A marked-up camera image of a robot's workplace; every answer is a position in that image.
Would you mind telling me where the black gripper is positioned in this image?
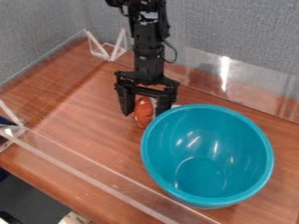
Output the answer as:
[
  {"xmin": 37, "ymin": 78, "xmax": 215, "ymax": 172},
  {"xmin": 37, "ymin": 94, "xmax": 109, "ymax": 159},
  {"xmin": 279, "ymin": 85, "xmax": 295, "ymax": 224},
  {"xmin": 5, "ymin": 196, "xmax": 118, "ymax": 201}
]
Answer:
[{"xmin": 114, "ymin": 46, "xmax": 179, "ymax": 116}]

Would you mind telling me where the red white toy mushroom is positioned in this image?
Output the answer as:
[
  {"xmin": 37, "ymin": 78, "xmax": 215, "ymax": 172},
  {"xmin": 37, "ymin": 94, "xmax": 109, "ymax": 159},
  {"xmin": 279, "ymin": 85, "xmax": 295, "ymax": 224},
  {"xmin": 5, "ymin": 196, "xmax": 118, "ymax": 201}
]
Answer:
[{"xmin": 133, "ymin": 96, "xmax": 156, "ymax": 128}]

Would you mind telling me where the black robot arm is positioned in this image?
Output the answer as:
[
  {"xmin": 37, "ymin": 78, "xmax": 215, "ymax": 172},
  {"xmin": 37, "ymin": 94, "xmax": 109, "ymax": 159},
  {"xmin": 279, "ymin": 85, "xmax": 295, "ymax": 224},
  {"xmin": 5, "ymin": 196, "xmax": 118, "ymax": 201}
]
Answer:
[{"xmin": 105, "ymin": 0, "xmax": 180, "ymax": 116}]

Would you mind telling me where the blue plastic bowl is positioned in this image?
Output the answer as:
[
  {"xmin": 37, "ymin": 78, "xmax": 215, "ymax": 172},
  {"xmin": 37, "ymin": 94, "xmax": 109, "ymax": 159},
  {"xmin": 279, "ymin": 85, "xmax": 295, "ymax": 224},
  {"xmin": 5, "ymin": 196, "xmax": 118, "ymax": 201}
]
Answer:
[{"xmin": 140, "ymin": 104, "xmax": 275, "ymax": 209}]

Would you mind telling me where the clear acrylic corner bracket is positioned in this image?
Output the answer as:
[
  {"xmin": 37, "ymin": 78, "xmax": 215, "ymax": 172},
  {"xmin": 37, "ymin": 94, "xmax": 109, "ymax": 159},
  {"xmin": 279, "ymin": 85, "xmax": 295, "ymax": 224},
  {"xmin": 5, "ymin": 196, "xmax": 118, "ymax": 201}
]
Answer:
[{"xmin": 82, "ymin": 27, "xmax": 129, "ymax": 62}]

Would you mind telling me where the black cable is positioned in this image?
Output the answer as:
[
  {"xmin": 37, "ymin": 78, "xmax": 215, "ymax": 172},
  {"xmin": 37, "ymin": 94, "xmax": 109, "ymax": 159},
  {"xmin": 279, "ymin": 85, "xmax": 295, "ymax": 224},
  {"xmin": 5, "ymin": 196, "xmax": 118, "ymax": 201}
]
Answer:
[{"xmin": 160, "ymin": 39, "xmax": 179, "ymax": 65}]

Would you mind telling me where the clear acrylic left wall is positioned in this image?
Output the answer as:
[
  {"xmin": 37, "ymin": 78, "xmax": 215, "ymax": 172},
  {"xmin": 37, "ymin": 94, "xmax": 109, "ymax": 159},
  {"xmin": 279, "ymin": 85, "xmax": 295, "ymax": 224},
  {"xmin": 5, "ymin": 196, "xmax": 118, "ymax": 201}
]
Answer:
[{"xmin": 0, "ymin": 29, "xmax": 86, "ymax": 87}]

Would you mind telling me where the clear acrylic wall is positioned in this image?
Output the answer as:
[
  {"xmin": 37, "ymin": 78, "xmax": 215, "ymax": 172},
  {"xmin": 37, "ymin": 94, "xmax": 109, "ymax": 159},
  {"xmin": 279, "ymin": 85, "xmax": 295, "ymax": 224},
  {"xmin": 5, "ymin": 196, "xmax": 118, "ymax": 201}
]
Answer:
[
  {"xmin": 0, "ymin": 29, "xmax": 86, "ymax": 87},
  {"xmin": 0, "ymin": 127, "xmax": 220, "ymax": 224},
  {"xmin": 116, "ymin": 43, "xmax": 299, "ymax": 124}
]

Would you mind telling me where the clear acrylic back wall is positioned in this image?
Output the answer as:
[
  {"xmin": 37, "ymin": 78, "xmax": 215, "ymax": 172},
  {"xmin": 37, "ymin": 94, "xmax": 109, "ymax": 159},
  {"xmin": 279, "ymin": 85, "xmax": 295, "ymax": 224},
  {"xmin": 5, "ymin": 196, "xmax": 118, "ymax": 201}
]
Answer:
[{"xmin": 116, "ymin": 43, "xmax": 299, "ymax": 124}]

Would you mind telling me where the clear acrylic left bracket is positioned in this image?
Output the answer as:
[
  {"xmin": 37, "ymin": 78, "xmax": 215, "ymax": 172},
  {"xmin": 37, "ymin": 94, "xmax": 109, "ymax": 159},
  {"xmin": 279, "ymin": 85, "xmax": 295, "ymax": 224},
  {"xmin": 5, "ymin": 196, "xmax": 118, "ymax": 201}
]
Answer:
[{"xmin": 0, "ymin": 100, "xmax": 25, "ymax": 153}]

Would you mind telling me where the clear acrylic front wall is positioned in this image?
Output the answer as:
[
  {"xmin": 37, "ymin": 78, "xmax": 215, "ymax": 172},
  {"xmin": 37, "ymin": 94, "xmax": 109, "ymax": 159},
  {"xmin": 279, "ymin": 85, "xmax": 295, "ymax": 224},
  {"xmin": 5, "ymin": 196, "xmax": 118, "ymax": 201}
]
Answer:
[{"xmin": 0, "ymin": 127, "xmax": 220, "ymax": 224}]

